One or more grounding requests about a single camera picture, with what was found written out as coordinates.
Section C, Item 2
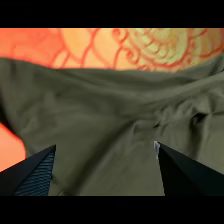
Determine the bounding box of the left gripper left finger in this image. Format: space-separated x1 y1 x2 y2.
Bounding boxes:
0 144 57 197

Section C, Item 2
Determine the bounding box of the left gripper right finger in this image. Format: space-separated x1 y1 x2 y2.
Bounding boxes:
156 141 224 197

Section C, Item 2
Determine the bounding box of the olive green shirt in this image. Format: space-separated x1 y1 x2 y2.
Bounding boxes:
0 53 224 197

